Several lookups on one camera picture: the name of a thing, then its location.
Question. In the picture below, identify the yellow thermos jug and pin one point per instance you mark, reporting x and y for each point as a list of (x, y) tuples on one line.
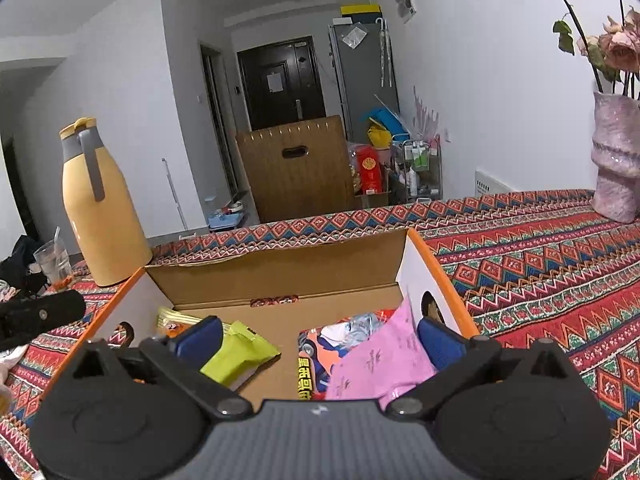
[(99, 206)]

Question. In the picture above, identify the pink ceramic vase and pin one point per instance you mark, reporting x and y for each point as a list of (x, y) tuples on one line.
[(615, 151)]

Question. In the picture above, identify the pink snack packet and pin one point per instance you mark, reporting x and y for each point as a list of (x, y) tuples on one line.
[(384, 367)]

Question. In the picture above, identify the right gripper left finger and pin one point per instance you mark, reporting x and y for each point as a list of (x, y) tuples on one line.
[(179, 359)]

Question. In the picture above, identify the red cardboard snack box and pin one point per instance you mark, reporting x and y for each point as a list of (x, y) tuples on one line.
[(280, 292)]

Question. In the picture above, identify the red gift bag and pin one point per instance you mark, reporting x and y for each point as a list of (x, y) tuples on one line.
[(369, 170)]

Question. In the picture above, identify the grey refrigerator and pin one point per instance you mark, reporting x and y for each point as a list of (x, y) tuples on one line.
[(363, 80)]

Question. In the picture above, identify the dark entrance door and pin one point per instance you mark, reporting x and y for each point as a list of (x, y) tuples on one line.
[(281, 83)]

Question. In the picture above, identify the dried pink roses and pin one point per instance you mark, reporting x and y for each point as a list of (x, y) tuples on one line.
[(604, 33)]

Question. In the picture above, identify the blue orange snack bag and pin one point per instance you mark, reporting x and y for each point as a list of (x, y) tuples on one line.
[(321, 348)]

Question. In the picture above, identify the patterned red tablecloth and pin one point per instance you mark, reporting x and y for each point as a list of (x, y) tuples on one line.
[(526, 265)]

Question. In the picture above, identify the large orange snack bag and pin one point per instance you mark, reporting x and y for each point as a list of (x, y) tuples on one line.
[(173, 323)]

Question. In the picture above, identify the white wall panel box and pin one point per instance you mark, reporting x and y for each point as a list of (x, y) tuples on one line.
[(406, 9)]

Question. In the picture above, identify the lime green snack packet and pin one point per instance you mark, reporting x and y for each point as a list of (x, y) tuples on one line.
[(241, 354)]

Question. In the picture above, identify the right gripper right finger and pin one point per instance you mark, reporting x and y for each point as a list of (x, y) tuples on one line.
[(461, 364)]

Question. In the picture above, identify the yellow box on fridge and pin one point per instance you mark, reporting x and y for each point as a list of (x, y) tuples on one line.
[(363, 8)]

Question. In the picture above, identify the wire storage cart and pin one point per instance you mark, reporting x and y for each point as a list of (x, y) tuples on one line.
[(415, 170)]

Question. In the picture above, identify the glass cup with drink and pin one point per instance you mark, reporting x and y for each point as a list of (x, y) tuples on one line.
[(54, 262)]

